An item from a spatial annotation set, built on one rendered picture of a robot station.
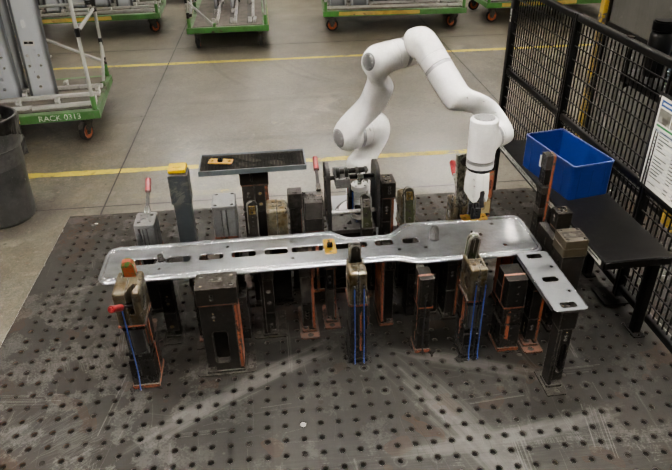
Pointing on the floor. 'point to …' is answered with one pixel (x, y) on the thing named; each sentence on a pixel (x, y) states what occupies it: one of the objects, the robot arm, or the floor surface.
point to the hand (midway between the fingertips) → (474, 210)
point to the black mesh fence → (613, 295)
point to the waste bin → (13, 172)
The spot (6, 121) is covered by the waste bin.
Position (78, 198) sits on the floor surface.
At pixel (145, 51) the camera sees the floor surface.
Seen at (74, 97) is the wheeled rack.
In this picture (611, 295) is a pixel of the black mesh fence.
